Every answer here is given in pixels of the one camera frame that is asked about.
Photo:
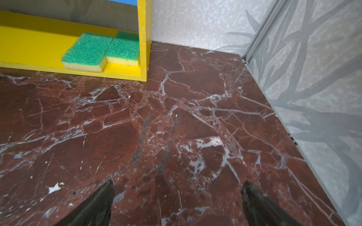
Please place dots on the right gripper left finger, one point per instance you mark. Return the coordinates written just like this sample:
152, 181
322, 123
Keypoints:
94, 211

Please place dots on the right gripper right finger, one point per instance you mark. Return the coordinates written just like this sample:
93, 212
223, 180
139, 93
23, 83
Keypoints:
260, 210

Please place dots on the green sponge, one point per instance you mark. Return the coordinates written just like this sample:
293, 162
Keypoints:
124, 49
88, 53

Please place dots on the yellow shelf with coloured boards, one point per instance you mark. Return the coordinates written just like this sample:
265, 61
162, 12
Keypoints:
38, 43

